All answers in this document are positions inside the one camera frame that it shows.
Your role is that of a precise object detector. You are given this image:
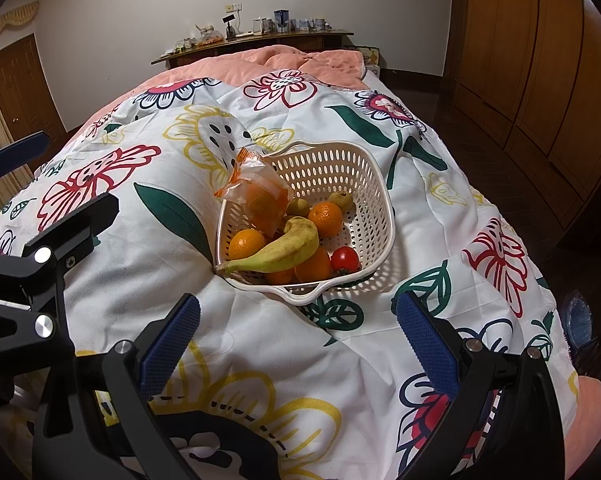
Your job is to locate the wooden sideboard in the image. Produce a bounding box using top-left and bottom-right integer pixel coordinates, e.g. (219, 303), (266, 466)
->
(150, 29), (355, 68)

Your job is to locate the cream perforated plastic basket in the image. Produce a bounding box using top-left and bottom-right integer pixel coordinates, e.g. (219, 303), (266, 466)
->
(213, 140), (396, 307)

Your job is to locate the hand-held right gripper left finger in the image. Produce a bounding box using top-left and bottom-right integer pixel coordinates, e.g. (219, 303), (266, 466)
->
(33, 292), (202, 480)

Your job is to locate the pink cloth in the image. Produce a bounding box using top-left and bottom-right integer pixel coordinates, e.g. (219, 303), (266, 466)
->
(555, 374), (601, 480)

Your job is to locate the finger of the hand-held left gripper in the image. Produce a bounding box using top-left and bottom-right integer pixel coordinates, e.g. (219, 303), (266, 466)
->
(23, 194), (120, 311)
(0, 131), (51, 196)

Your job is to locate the blue plastic bag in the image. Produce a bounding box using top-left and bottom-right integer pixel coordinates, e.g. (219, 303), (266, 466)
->
(565, 292), (597, 356)

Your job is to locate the round orange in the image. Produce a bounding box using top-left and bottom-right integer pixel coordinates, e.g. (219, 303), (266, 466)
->
(229, 228), (267, 261)

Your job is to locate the dimpled mandarin orange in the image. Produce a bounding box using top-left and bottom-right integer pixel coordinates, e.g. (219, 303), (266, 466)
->
(307, 201), (344, 239)

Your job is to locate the oval orange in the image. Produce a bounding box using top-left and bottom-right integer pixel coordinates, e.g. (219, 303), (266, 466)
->
(296, 246), (333, 283)

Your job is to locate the white floral blanket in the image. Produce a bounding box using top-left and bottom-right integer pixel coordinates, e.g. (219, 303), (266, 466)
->
(0, 72), (581, 480)

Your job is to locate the brown wooden wardrobe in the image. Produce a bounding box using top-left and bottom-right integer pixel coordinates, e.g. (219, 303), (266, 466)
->
(447, 0), (601, 241)

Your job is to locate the brown wooden door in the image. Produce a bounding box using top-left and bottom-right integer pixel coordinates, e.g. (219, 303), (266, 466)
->
(0, 34), (68, 153)

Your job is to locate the yellow banana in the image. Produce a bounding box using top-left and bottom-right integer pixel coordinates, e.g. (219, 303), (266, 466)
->
(215, 216), (321, 275)

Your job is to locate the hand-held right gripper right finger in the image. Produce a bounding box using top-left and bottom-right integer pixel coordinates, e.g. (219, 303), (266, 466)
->
(391, 291), (568, 480)

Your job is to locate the printed cardboard box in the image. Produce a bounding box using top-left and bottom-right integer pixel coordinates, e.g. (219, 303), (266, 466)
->
(357, 46), (381, 78)

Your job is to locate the pink blanket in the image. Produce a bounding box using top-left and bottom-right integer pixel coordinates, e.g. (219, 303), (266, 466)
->
(63, 46), (368, 146)

